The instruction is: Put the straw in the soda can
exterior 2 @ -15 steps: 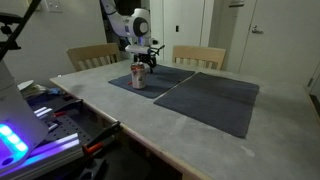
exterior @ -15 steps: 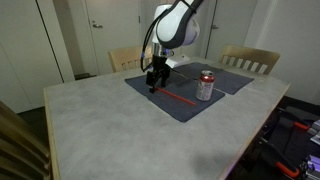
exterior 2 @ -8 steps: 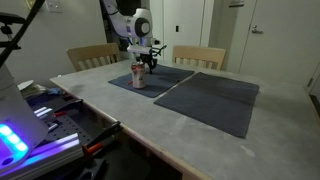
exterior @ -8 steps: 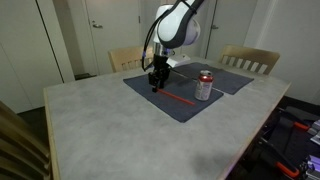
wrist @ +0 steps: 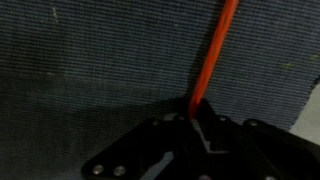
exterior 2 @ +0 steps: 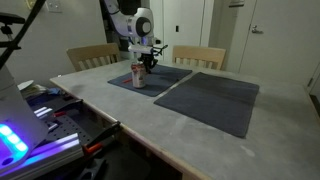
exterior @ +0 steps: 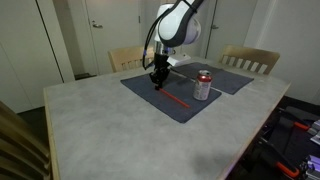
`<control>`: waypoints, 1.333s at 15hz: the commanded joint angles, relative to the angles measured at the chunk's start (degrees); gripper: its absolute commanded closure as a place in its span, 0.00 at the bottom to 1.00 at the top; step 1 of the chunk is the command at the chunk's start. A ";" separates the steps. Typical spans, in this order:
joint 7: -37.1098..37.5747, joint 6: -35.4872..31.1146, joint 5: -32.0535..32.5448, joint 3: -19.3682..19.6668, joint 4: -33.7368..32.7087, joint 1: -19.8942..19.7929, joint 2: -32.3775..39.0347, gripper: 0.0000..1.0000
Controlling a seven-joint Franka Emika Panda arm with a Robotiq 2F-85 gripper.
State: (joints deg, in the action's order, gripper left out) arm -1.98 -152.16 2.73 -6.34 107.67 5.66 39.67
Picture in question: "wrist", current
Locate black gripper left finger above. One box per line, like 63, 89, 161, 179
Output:
81, 98, 201, 180

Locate dark blue cloth placemat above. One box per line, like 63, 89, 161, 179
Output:
0, 0, 320, 180

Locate red plastic straw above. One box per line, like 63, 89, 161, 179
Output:
187, 0, 241, 120

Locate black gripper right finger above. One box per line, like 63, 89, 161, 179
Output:
199, 97, 320, 180

